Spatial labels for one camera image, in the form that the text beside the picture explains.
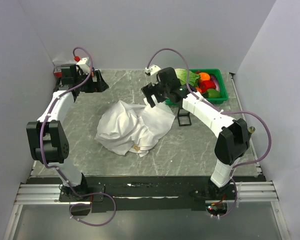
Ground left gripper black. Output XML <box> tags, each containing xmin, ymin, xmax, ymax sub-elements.
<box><xmin>74</xmin><ymin>70</ymin><xmax>109</xmax><ymax>94</ymax></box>

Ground white garment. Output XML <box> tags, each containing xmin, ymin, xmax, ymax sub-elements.
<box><xmin>95</xmin><ymin>98</ymin><xmax>176</xmax><ymax>158</ymax></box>

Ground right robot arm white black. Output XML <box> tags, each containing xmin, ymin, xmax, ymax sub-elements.
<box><xmin>141</xmin><ymin>65</ymin><xmax>251</xmax><ymax>200</ymax></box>

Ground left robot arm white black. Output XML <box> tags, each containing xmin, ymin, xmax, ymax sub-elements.
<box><xmin>26</xmin><ymin>62</ymin><xmax>109</xmax><ymax>201</ymax></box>

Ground gold brooch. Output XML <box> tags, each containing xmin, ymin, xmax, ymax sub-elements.
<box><xmin>133</xmin><ymin>144</ymin><xmax>140</xmax><ymax>152</ymax></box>

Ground red white carton box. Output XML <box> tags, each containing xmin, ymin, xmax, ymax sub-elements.
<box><xmin>53</xmin><ymin>66</ymin><xmax>62</xmax><ymax>79</ymax></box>

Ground toy cabbage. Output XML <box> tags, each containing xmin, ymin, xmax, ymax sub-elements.
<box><xmin>174</xmin><ymin>68</ymin><xmax>200</xmax><ymax>87</ymax></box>

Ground toy red bell pepper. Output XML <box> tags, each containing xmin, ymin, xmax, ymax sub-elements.
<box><xmin>199</xmin><ymin>80</ymin><xmax>216</xmax><ymax>93</ymax></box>

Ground toy orange fruit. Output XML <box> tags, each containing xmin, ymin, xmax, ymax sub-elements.
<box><xmin>199</xmin><ymin>72</ymin><xmax>211</xmax><ymax>83</ymax></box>

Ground toy green bell pepper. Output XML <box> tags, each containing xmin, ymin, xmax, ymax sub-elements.
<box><xmin>202</xmin><ymin>88</ymin><xmax>222</xmax><ymax>99</ymax></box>

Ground toy purple eggplant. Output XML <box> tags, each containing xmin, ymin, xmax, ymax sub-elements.
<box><xmin>210</xmin><ymin>74</ymin><xmax>220</xmax><ymax>91</ymax></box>

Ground green plastic basket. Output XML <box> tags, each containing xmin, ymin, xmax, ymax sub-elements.
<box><xmin>164</xmin><ymin>68</ymin><xmax>229</xmax><ymax>106</ymax></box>

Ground green glass bottle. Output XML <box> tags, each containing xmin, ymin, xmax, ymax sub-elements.
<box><xmin>248</xmin><ymin>126</ymin><xmax>256</xmax><ymax>137</ymax></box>

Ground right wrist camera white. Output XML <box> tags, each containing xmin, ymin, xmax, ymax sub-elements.
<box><xmin>144</xmin><ymin>64</ymin><xmax>161</xmax><ymax>85</ymax></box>

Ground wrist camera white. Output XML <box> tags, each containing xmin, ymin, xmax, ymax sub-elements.
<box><xmin>74</xmin><ymin>56</ymin><xmax>92</xmax><ymax>75</ymax></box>
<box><xmin>144</xmin><ymin>64</ymin><xmax>161</xmax><ymax>85</ymax></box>

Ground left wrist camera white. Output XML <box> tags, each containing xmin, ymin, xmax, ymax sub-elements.
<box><xmin>74</xmin><ymin>56</ymin><xmax>92</xmax><ymax>75</ymax></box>

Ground small black frame stand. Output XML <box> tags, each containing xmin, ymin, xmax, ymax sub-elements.
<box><xmin>176</xmin><ymin>107</ymin><xmax>192</xmax><ymax>127</ymax></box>

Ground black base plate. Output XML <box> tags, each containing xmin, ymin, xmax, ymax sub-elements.
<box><xmin>26</xmin><ymin>176</ymin><xmax>267</xmax><ymax>216</ymax></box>

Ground aluminium rail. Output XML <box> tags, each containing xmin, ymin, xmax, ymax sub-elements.
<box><xmin>14</xmin><ymin>182</ymin><xmax>279</xmax><ymax>205</ymax></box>

